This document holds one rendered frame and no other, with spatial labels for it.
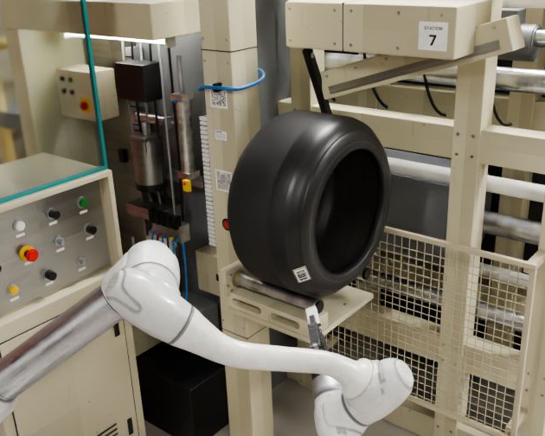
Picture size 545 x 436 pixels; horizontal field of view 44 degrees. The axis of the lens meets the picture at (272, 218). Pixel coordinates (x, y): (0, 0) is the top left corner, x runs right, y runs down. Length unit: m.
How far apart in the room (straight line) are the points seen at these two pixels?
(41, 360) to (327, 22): 1.32
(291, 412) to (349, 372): 1.61
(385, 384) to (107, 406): 1.35
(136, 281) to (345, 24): 1.12
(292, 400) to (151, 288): 1.85
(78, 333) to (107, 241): 0.82
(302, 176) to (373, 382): 0.63
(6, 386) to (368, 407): 0.87
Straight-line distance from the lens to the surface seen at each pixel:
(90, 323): 1.71
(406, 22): 2.11
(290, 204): 1.92
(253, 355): 1.58
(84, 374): 2.56
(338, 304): 2.38
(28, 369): 1.80
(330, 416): 1.70
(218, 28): 2.20
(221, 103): 2.25
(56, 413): 2.55
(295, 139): 2.00
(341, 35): 2.23
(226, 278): 2.31
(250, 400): 2.70
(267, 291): 2.25
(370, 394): 1.61
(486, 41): 2.16
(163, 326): 1.51
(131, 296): 1.49
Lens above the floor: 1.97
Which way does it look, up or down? 22 degrees down
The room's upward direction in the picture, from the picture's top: 2 degrees counter-clockwise
